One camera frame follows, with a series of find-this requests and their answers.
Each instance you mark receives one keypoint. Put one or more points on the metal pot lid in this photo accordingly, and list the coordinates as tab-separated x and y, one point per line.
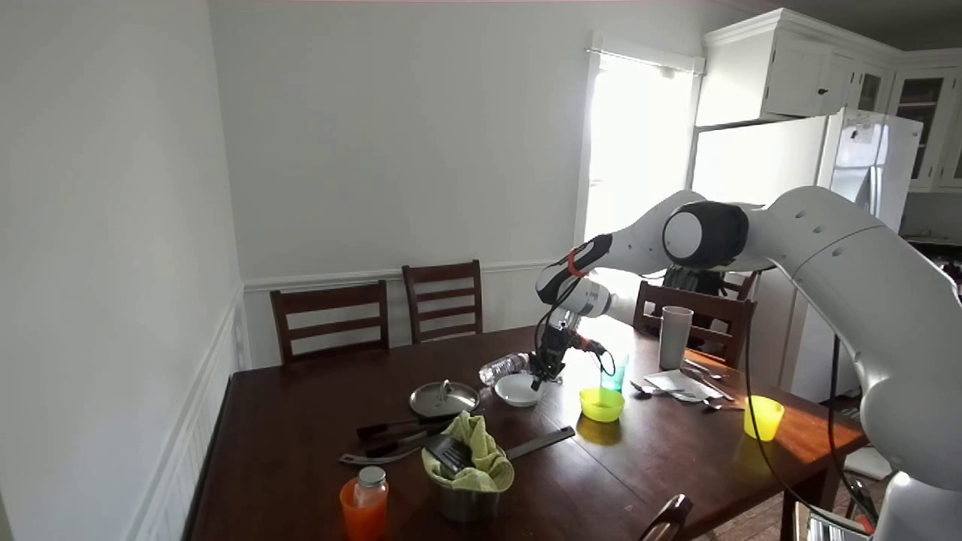
443	399

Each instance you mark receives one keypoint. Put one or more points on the black bag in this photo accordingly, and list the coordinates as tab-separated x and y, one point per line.
691	281

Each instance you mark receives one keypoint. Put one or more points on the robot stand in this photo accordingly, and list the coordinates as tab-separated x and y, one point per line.
819	526

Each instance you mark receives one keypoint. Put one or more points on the tall grey cup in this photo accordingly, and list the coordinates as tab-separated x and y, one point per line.
675	338

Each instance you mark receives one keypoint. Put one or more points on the metal fork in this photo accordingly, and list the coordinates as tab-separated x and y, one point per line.
703	368

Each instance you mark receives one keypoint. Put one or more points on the metal spoon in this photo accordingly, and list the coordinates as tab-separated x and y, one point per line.
718	407

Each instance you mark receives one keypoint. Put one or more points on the blue cup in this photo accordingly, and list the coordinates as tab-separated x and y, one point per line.
613	376

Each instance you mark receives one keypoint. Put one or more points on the yellow-green bowl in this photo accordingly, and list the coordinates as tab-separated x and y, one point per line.
601	406

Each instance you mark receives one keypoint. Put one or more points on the window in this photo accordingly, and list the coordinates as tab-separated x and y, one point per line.
639	143

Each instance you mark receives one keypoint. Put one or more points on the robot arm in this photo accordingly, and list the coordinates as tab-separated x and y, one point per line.
842	263

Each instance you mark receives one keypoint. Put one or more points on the orange cup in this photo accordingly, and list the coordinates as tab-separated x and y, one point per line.
364	520

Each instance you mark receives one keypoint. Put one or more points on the green cloth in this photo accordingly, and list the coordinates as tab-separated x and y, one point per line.
475	454

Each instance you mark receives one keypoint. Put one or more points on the clear plastic water bottle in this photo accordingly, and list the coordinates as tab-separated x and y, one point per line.
502	368

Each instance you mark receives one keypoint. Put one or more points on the metal table knife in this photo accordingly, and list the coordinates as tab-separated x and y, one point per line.
708	385

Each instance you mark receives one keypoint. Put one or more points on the row of white wall cabinets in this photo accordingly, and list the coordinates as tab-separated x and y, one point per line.
797	71

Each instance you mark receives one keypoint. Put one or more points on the dark wooden chair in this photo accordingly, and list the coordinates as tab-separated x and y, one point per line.
331	319
710	315
443	300

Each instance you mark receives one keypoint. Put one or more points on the metal pot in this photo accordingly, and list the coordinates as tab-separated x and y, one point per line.
464	505

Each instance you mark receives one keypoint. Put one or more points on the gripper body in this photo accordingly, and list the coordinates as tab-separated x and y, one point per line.
555	352

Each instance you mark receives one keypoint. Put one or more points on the white plate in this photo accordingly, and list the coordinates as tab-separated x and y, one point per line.
517	391

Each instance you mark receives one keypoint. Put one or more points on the white paper napkin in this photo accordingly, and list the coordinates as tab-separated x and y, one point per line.
680	385

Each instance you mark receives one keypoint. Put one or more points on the yellow cup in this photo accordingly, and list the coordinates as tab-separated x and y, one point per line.
763	418

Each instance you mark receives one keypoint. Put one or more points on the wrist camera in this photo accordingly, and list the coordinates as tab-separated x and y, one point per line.
564	318

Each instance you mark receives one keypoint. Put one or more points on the black spatula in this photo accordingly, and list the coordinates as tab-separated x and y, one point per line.
537	442

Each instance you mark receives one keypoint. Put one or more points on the white refrigerator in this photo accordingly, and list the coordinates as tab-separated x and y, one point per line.
759	158

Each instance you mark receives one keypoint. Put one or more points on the small bottle with silver cap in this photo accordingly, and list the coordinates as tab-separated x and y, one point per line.
370	487

